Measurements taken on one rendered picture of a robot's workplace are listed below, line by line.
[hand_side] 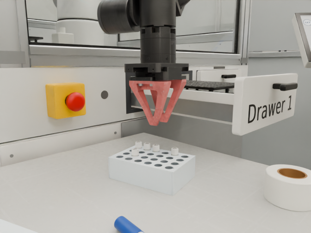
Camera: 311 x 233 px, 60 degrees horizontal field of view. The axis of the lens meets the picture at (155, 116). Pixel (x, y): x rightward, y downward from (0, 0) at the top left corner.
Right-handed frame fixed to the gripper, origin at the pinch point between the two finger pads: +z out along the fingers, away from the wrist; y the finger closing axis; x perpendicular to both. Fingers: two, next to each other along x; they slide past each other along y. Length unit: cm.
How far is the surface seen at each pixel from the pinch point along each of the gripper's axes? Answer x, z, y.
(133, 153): -3.4, 5.8, 2.7
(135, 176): -1.2, 8.7, 5.3
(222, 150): -11, 26, -70
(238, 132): 10.1, 3.8, -12.3
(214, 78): -12, -4, -59
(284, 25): -7, -39, -195
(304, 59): 14, -12, -103
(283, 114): 15.2, 3.1, -33.0
